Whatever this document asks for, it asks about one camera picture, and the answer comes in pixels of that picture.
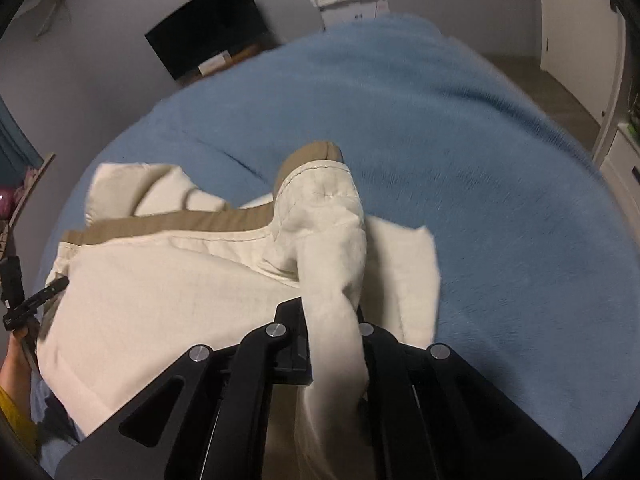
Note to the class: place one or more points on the wooden television stand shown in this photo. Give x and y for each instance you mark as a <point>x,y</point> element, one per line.
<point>250,55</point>

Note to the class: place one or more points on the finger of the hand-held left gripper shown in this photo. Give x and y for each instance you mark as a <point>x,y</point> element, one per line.
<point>35,302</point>
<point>12,280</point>

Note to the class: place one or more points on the black television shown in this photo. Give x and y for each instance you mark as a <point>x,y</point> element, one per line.
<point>210,25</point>

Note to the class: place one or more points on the white drawer unit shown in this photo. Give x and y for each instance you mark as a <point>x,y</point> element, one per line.
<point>622,160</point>

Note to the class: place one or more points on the small white box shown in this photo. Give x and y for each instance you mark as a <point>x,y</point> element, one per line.
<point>216,62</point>

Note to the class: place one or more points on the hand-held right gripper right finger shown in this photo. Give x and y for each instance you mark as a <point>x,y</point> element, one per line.
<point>380,355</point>

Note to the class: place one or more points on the white door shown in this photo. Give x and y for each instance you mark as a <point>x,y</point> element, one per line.
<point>580,35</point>

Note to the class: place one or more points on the person's yellow shirt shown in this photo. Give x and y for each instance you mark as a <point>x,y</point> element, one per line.
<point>17,420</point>

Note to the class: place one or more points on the person's left hand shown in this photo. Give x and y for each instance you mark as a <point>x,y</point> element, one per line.
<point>15,360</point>

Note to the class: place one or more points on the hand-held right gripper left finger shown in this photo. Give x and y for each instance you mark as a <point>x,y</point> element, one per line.
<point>290,355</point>

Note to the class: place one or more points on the blue blanket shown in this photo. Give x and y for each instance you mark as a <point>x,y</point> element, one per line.
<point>450,160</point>

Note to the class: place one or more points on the white cabinet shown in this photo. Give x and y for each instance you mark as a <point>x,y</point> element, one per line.
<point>357,10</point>

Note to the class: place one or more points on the person's blue jeans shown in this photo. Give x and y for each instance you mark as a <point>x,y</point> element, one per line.
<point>55,435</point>

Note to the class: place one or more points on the wooden wall shelf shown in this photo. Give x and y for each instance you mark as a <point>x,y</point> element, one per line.
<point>35,180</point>

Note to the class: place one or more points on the cream hooded jacket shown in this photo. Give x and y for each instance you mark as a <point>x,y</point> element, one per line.
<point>150,285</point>

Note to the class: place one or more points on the pink round ornament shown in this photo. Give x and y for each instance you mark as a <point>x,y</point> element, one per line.
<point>6,202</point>

